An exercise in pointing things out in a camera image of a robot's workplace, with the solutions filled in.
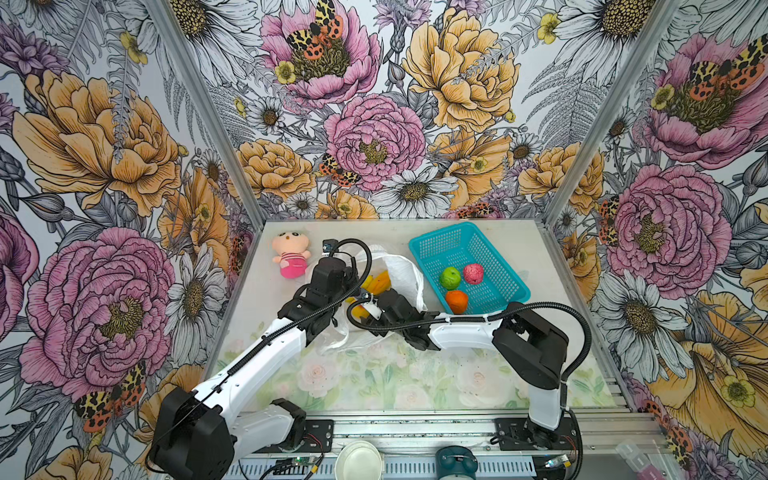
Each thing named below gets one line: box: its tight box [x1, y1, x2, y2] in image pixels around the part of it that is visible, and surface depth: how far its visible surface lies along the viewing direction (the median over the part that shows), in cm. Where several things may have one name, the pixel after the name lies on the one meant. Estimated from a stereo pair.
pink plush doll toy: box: [272, 231, 312, 279], surface depth 107 cm
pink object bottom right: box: [635, 464, 666, 480], surface depth 70 cm
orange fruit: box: [446, 290, 469, 315], surface depth 95 cm
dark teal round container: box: [435, 445, 479, 480], surface depth 65 cm
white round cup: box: [334, 440, 385, 480], surface depth 71 cm
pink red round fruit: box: [464, 263, 484, 285], surface depth 101 cm
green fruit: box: [440, 266, 461, 291], surface depth 101 cm
